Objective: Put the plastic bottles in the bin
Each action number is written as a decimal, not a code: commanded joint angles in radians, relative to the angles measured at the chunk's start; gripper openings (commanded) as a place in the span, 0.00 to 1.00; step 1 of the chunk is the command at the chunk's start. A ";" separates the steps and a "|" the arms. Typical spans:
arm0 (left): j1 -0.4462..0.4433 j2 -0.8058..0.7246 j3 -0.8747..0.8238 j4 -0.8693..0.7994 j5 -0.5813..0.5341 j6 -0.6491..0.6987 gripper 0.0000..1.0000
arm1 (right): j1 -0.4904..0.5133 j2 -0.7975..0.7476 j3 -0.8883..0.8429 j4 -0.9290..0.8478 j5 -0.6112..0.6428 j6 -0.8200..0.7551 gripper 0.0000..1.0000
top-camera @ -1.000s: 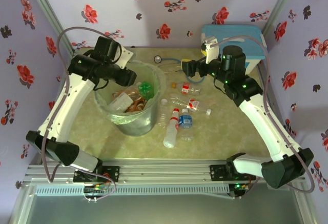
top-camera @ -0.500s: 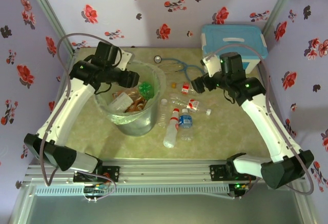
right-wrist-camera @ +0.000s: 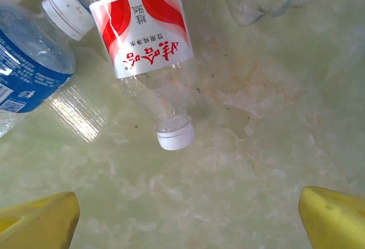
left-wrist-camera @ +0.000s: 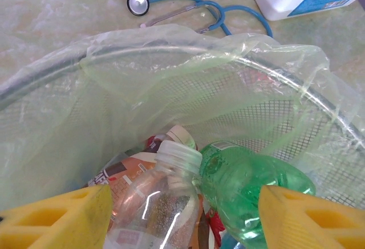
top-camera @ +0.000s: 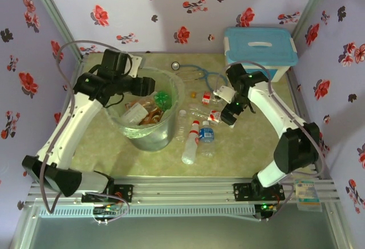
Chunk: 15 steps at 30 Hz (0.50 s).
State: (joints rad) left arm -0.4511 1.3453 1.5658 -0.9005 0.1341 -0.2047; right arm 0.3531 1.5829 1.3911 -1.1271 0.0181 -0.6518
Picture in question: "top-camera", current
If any clear bottle red white label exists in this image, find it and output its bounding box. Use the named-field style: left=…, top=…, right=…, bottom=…
left=189, top=103, right=222, bottom=126

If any green bottle with orange cap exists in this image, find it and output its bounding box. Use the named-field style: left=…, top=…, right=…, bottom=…
left=153, top=90, right=172, bottom=110

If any blue label water bottle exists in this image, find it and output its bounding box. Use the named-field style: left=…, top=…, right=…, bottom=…
left=198, top=120, right=216, bottom=158

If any clear bottle white orange label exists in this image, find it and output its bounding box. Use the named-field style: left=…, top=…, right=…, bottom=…
left=124, top=101, right=149, bottom=124

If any orange drink bottle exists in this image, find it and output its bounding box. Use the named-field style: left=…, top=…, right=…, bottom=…
left=139, top=108, right=165, bottom=126

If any frosted bottle with red cap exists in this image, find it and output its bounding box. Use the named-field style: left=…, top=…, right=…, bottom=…
left=181, top=120, right=201, bottom=165

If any clear plastic bin liner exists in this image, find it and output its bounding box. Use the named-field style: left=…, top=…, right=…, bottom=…
left=105, top=66, right=186, bottom=138

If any clear plastic bin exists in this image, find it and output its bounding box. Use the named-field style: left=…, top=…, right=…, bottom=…
left=107, top=66, right=186, bottom=152

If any blue stethoscope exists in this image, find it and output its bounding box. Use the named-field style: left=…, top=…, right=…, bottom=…
left=171, top=61, right=229, bottom=90

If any slim clear bottle white cap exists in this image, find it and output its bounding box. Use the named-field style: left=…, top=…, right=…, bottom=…
left=175, top=109, right=188, bottom=143

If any white box with blue lid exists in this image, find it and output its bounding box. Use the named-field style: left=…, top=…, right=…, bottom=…
left=223, top=26, right=299, bottom=83

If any black base controller with light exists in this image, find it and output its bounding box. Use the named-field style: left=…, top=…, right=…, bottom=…
left=255, top=202, right=279, bottom=222

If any laminated label card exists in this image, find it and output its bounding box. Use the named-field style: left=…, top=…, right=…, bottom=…
left=294, top=178, right=323, bottom=213

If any small circuit board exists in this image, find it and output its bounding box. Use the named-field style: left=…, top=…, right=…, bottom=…
left=92, top=206, right=120, bottom=217

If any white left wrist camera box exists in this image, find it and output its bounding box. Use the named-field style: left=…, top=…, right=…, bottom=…
left=128, top=56, right=143, bottom=78

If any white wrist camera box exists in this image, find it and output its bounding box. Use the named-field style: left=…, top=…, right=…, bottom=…
left=212, top=84, right=237, bottom=104
left=128, top=56, right=143, bottom=78

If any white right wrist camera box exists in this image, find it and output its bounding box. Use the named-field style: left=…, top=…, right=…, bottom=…
left=212, top=84, right=237, bottom=104

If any grey right arm cable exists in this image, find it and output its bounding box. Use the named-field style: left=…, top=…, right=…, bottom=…
left=215, top=60, right=329, bottom=221

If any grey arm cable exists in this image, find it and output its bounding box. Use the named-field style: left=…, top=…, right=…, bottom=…
left=39, top=40, right=135, bottom=215
left=215, top=60, right=329, bottom=221

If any grey left arm cable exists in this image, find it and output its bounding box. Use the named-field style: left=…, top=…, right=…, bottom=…
left=39, top=40, right=135, bottom=215

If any aluminium frame rail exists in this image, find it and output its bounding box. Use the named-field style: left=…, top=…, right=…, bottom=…
left=25, top=175, right=342, bottom=207

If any aluminium corner post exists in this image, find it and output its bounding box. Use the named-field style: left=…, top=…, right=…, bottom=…
left=290, top=0, right=335, bottom=40
left=25, top=0, right=85, bottom=60

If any slotted grey cable duct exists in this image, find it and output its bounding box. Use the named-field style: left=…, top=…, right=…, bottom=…
left=38, top=204, right=256, bottom=219

